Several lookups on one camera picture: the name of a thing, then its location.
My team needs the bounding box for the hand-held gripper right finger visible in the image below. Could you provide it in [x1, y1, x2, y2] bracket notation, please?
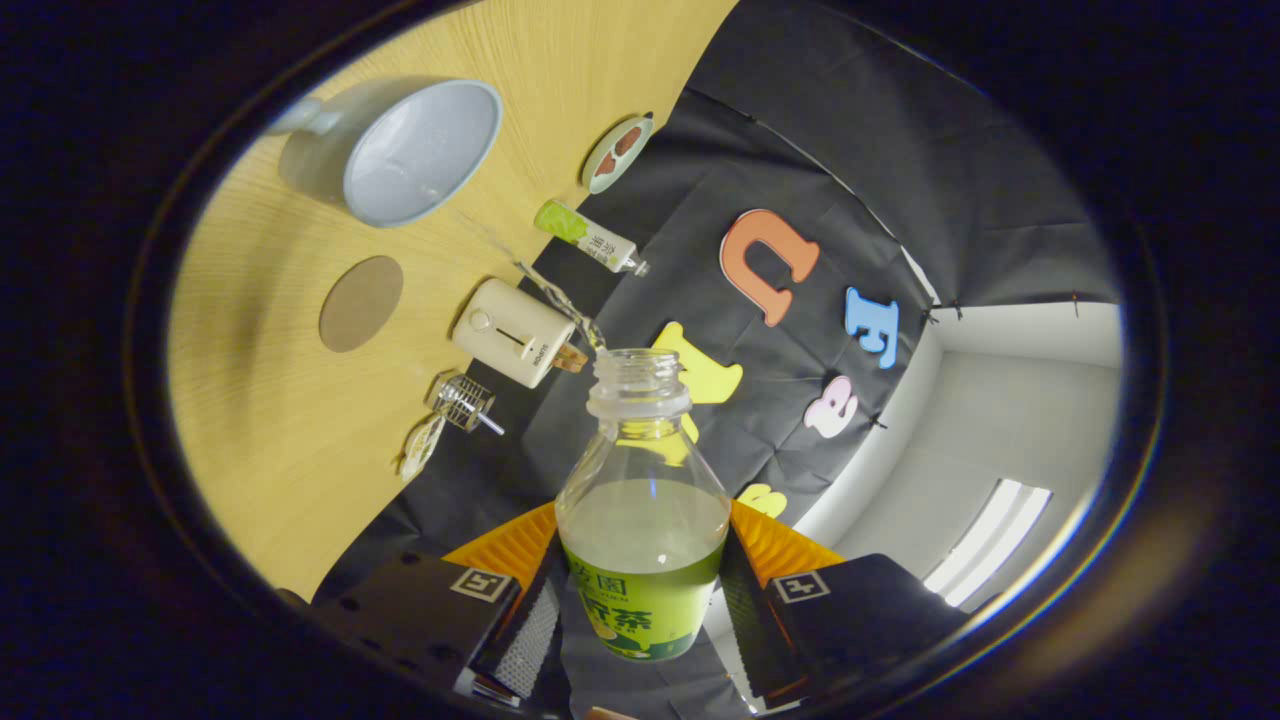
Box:
[718, 500, 969, 701]

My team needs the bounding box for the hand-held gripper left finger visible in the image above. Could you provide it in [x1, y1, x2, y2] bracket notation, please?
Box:
[310, 500, 566, 701]

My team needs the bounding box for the green label juice bottle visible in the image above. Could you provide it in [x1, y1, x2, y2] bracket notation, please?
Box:
[555, 348, 733, 662]

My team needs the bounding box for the round brown coaster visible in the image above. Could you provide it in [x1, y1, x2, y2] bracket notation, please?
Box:
[318, 255, 405, 354]

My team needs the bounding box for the white cup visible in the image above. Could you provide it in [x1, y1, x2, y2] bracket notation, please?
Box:
[268, 78, 504, 229]

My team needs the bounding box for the tall white green bottle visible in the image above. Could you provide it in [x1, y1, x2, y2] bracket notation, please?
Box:
[533, 199, 651, 277]

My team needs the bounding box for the white divided dish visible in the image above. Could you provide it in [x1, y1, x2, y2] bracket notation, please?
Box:
[398, 412, 447, 483]

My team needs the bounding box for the ceiling light panel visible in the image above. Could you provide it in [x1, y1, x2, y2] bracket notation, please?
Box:
[922, 478, 1053, 609]

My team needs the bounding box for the white toaster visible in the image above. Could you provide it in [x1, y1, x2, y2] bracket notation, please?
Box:
[452, 277, 578, 390]

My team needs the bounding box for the wooden table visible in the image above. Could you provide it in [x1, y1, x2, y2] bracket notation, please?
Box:
[165, 0, 741, 601]

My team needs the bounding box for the pale green plate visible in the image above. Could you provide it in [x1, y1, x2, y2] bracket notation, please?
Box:
[581, 113, 655, 195]

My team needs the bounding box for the wire mesh holder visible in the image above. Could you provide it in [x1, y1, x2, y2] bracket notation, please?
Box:
[430, 372, 496, 433]

